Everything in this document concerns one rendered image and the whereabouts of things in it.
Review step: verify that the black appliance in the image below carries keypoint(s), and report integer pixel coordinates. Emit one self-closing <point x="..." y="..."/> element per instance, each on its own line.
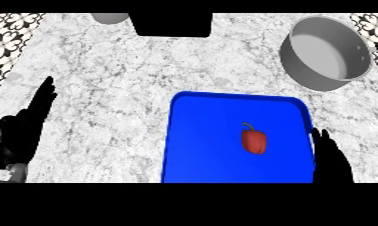
<point x="172" y="25"/>

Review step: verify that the grey round container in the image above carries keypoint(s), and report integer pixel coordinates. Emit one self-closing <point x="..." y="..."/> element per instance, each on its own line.
<point x="110" y="18"/>

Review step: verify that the blue tray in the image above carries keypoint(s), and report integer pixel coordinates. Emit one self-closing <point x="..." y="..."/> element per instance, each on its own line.
<point x="222" y="143"/>

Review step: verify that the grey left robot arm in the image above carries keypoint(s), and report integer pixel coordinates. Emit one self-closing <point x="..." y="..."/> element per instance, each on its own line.
<point x="14" y="173"/>

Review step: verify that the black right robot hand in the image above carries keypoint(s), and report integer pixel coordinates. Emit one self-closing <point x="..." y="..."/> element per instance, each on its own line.
<point x="331" y="161"/>

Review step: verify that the red bell pepper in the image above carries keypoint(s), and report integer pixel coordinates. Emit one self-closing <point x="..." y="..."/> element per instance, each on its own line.
<point x="255" y="141"/>

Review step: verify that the grey metal pot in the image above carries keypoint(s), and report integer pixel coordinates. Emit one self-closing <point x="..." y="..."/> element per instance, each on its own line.
<point x="325" y="53"/>

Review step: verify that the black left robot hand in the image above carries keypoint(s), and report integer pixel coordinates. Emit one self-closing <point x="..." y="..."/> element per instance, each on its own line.
<point x="29" y="126"/>

